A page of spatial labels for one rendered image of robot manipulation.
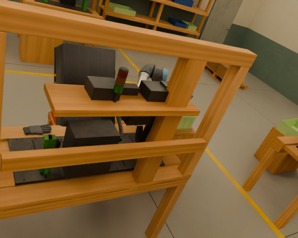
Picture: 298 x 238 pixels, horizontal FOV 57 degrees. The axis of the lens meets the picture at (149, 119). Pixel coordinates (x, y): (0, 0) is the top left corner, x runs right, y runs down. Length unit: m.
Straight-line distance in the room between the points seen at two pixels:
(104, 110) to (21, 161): 0.46
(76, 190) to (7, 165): 0.55
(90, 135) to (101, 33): 0.69
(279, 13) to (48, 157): 9.27
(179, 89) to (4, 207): 1.17
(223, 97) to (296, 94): 7.38
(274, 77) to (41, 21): 8.90
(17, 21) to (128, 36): 0.45
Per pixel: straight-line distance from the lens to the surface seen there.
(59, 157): 1.47
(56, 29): 1.17
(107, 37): 1.24
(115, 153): 1.59
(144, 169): 1.91
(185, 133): 2.99
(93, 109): 1.36
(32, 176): 1.86
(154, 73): 2.32
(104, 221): 2.85
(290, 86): 9.33
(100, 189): 1.88
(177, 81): 1.57
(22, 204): 1.76
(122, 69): 1.38
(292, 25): 9.70
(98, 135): 1.70
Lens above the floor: 2.24
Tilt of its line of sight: 29 degrees down
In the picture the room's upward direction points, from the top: 21 degrees clockwise
